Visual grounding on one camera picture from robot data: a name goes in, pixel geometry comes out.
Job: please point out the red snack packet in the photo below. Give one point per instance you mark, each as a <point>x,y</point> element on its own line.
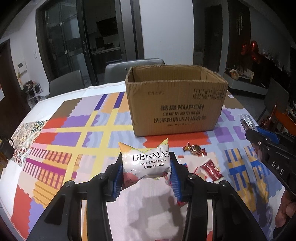
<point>212,171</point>

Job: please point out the grey dining chair left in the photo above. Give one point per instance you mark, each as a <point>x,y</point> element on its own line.
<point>66,83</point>

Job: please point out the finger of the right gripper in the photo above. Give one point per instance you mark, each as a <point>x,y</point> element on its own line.
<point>257,139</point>
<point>270,135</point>

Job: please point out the white shoe rack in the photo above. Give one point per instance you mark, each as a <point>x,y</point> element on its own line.
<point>33,93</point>

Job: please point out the white wall intercom panel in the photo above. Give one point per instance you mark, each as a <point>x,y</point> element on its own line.
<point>22,67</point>

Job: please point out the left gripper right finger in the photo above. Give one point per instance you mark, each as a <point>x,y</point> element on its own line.
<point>232,220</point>

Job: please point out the red heart balloons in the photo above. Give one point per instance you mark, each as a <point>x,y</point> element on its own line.
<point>252,50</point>

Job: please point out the grey chair right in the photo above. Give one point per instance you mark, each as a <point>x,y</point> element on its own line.
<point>276,95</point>

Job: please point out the brown cardboard box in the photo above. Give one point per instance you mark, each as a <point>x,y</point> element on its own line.
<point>171,99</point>

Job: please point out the red wooden chair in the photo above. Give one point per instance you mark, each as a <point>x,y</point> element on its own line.
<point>275,118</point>

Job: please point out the white Denmas cheese ball packet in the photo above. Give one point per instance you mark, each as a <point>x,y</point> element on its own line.
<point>151,163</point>

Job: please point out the black mug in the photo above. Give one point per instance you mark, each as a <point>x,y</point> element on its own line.
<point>6,151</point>

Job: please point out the white low side table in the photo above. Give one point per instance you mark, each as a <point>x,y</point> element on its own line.
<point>244,86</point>

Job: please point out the glass sliding door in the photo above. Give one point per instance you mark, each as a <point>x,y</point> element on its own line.
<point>62,40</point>

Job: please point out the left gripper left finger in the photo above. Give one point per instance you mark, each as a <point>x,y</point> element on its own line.
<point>61,220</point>

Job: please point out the pink snack packet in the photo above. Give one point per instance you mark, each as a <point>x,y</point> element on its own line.
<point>176,201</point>

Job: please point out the red gold candy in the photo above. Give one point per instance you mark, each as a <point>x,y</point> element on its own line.
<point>195,150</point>

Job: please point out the person's right hand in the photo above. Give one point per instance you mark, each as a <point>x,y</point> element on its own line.
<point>285,210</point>

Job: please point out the colourful patchwork tablecloth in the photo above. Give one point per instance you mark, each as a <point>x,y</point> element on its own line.
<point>78,137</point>

